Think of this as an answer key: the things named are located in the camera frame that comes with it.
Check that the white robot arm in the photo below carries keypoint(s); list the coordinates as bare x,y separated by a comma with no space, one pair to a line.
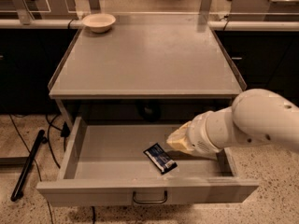
256,117

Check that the metal drawer handle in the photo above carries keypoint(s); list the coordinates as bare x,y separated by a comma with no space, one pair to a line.
150,197

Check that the blue rxbar wrapper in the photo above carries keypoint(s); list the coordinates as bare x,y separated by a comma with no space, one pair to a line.
160,159

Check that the grey counter cabinet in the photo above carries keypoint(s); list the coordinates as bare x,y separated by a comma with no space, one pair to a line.
146,56

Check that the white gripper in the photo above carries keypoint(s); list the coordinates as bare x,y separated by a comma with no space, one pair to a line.
198,134

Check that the grey open drawer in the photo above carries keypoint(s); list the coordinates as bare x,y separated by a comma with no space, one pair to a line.
105,164

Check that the black bar on floor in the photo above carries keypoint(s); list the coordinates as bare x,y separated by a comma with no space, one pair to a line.
17,192

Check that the white bowl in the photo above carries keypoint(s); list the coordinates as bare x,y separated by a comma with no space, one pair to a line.
99,23

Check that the white horizontal rail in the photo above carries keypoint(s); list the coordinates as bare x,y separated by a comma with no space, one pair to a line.
278,26

